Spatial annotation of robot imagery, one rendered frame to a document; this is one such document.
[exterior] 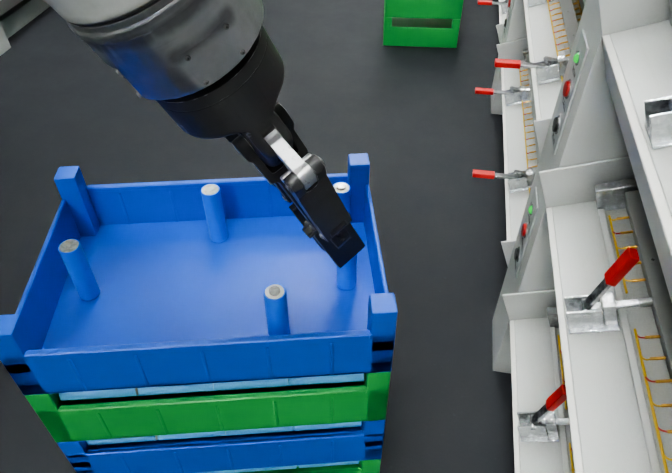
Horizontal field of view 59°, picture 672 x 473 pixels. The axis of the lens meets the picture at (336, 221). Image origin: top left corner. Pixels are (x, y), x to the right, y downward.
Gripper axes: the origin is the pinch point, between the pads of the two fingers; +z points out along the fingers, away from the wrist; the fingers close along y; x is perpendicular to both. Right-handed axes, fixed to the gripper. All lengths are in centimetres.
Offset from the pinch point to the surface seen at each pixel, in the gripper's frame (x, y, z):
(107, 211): -15.2, -20.5, 0.2
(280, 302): -6.9, 2.8, -0.4
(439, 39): 64, -78, 72
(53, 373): -23.7, -3.5, -4.4
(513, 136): 40, -26, 49
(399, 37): 56, -85, 68
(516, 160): 36, -20, 47
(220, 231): -7.7, -11.4, 3.8
